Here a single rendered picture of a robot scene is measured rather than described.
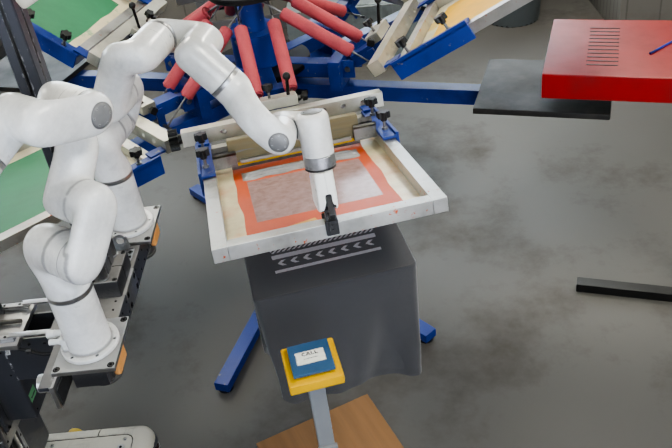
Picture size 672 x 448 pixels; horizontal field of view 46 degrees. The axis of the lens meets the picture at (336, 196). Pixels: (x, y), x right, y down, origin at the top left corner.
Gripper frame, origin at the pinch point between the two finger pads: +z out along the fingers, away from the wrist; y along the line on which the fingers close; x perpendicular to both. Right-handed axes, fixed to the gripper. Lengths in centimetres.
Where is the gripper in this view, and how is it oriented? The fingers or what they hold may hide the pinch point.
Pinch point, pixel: (330, 223)
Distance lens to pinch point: 192.9
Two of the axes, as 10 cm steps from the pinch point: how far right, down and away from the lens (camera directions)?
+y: 1.9, 3.6, -9.1
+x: 9.7, -2.1, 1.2
